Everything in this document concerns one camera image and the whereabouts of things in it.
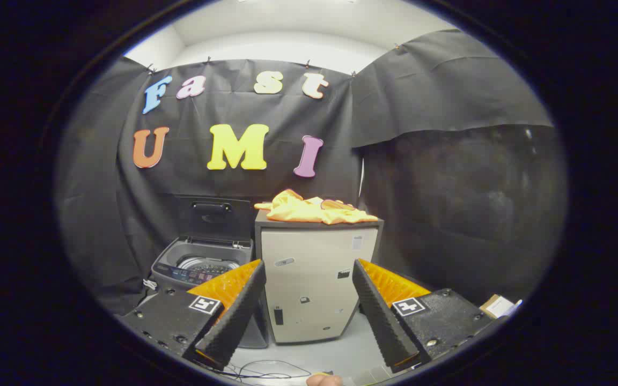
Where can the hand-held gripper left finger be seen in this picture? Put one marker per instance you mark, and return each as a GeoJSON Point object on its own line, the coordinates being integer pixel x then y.
{"type": "Point", "coordinates": [239, 316]}

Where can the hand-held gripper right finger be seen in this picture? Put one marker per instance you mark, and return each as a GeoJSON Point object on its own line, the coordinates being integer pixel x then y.
{"type": "Point", "coordinates": [381, 321]}

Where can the grey washing machine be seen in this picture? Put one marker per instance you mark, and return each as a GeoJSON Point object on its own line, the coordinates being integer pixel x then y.
{"type": "Point", "coordinates": [180, 271]}

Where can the orange polo shirt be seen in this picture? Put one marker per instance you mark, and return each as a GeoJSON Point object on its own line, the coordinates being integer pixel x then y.
{"type": "Point", "coordinates": [309, 212]}

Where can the beige cabinet with dark top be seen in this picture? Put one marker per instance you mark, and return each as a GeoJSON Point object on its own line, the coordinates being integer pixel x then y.
{"type": "Point", "coordinates": [309, 268]}

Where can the small cardboard box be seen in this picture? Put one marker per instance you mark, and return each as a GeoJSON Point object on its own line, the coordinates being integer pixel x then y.
{"type": "Point", "coordinates": [497, 306]}

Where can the black backdrop cloth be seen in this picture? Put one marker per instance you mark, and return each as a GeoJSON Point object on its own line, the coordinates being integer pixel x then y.
{"type": "Point", "coordinates": [244, 185]}

